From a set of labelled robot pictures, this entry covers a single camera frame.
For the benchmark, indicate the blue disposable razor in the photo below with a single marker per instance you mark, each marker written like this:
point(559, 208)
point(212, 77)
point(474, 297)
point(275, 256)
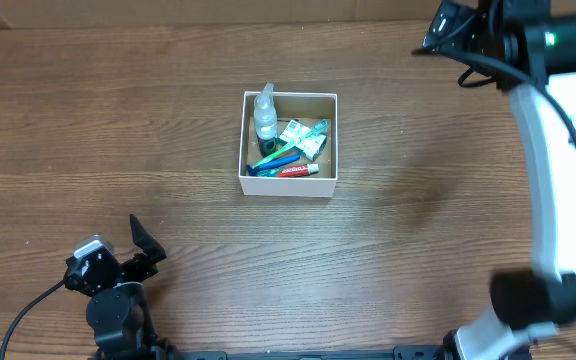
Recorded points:
point(273, 164)

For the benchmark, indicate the white cardboard box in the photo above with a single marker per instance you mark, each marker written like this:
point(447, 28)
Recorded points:
point(308, 108)

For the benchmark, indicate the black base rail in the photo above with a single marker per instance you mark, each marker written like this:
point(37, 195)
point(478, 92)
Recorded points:
point(402, 352)

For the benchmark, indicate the green white toothbrush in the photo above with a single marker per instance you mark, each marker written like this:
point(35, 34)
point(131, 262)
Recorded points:
point(293, 144)

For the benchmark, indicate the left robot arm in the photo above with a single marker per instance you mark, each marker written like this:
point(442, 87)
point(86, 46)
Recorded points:
point(118, 311)

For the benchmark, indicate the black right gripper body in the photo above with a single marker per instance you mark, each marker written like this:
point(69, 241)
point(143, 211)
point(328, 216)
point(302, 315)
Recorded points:
point(469, 35)

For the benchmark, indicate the green white soap packet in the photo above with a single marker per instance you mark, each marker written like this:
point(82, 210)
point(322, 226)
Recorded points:
point(309, 141)

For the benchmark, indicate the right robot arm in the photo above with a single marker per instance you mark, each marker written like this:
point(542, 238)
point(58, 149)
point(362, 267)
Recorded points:
point(529, 54)

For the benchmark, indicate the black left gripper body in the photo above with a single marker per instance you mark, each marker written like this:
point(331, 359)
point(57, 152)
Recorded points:
point(139, 269)

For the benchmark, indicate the Colgate toothpaste tube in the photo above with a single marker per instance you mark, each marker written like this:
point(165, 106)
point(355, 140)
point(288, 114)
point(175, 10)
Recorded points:
point(300, 170)

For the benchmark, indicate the clear soap pump bottle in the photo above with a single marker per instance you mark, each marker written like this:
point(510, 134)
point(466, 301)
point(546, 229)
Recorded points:
point(266, 120)

